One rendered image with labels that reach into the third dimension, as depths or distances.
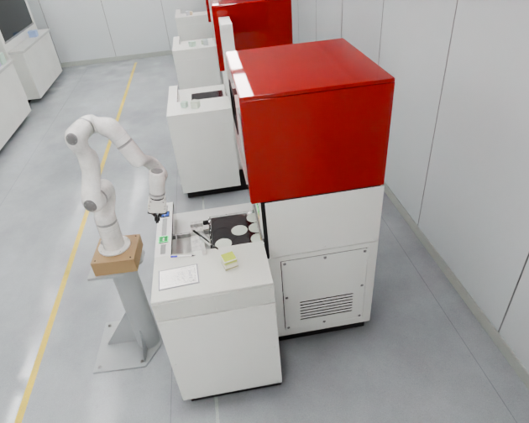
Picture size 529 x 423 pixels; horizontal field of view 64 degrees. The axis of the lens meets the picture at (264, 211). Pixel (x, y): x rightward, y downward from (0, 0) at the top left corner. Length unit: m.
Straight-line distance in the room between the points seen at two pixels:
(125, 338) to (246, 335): 1.18
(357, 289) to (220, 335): 0.99
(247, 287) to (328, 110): 0.96
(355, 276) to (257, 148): 1.15
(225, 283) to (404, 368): 1.43
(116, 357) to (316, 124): 2.16
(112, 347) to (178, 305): 1.25
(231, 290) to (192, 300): 0.20
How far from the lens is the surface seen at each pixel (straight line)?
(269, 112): 2.03
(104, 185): 2.51
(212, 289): 2.19
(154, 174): 2.28
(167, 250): 2.49
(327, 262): 2.64
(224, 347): 2.50
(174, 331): 2.37
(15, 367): 3.64
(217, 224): 2.70
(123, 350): 3.34
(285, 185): 2.23
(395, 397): 2.96
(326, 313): 2.98
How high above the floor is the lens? 2.51
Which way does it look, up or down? 36 degrees down
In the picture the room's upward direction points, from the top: 5 degrees counter-clockwise
